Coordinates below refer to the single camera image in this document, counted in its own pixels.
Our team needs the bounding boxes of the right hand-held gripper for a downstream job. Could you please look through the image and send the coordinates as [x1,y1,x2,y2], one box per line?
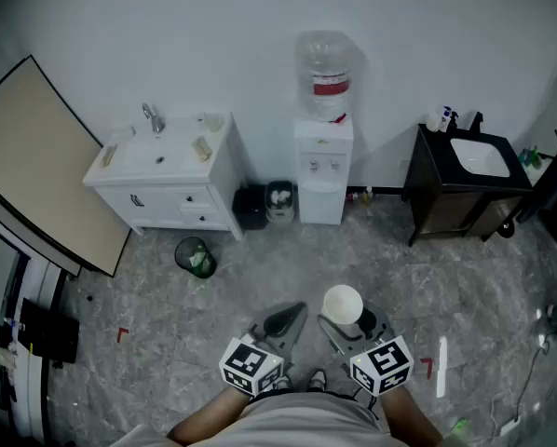
[317,305,415,398]

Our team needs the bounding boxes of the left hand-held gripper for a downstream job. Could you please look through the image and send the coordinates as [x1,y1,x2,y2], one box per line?
[218,301,308,398]

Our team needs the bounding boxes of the white paper cup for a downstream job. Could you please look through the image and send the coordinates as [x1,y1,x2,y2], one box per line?
[321,284,365,326]

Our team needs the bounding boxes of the white water dispenser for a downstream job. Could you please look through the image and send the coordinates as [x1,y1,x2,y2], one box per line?
[292,116,355,226]

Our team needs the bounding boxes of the person's left forearm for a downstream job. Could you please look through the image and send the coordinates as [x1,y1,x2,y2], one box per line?
[166,383,257,447]

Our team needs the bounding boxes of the person's right forearm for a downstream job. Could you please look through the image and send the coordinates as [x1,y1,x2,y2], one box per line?
[375,383,447,447]

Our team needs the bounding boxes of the clear water bottle red label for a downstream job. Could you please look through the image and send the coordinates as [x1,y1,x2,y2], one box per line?
[294,30,355,123]

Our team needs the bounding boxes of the person's black trousers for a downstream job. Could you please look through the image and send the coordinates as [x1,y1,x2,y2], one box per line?
[254,386,360,402]

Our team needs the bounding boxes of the person's light shirt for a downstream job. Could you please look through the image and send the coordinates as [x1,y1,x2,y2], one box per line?
[119,391,470,447]

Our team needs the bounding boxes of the black mesh trash bin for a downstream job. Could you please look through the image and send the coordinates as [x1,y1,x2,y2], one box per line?
[173,236,218,280]

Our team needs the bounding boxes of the black plastic bin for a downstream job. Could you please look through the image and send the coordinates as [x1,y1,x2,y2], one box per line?
[232,184,269,232]

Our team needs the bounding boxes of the grey bin with white lid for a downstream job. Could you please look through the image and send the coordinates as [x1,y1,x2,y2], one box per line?
[264,180,300,224]

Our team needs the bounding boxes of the black vanity cabinet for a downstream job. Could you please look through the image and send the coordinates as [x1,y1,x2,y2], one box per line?
[401,122,535,248]

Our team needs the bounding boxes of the white vanity sink cabinet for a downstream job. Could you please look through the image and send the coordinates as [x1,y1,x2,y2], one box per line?
[81,112,248,242]

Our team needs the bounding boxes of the white power strip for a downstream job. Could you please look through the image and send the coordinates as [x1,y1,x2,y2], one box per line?
[498,415,523,438]

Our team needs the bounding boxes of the wooden brush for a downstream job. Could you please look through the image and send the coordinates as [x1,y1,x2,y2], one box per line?
[190,136,213,164]

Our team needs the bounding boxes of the clear plastic container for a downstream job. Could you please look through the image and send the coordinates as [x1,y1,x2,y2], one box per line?
[203,111,226,133]

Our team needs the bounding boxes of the white square basin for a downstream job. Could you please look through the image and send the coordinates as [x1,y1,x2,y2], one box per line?
[449,136,512,179]

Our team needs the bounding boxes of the black box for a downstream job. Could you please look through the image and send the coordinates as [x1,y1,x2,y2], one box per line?
[17,296,81,365]

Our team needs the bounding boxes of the chrome faucet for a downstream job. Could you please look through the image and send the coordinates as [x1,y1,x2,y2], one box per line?
[141,102,167,134]

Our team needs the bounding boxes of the green bottles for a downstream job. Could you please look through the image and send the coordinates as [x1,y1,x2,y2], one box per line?
[519,144,541,170]

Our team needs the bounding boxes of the beige board with black edge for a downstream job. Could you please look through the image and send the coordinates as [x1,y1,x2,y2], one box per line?
[0,54,133,279]

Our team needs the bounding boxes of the black metal frame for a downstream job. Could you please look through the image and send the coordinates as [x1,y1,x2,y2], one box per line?
[514,118,557,247]

